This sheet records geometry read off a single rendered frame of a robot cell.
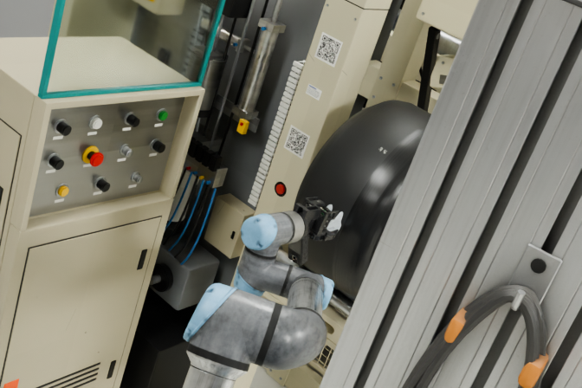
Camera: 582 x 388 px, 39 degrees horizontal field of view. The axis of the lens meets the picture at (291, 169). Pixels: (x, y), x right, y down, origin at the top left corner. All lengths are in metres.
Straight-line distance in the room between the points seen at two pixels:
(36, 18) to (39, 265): 2.94
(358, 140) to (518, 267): 1.51
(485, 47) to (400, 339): 0.26
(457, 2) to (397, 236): 1.75
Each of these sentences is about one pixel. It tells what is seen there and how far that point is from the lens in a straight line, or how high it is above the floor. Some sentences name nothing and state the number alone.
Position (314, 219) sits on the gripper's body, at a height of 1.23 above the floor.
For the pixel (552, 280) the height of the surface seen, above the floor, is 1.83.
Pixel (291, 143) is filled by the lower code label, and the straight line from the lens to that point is 2.42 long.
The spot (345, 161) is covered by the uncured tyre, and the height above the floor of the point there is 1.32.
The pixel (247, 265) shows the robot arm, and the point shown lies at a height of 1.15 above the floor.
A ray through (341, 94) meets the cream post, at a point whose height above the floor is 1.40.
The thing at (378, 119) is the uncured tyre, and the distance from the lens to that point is 2.19.
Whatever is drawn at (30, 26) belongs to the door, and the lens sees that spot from 5.13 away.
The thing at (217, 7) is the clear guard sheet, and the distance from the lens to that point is 2.38.
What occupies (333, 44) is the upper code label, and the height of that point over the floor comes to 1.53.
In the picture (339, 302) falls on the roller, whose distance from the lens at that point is 2.33.
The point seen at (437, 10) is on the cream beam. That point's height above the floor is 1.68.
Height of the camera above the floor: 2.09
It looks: 23 degrees down
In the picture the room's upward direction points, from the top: 19 degrees clockwise
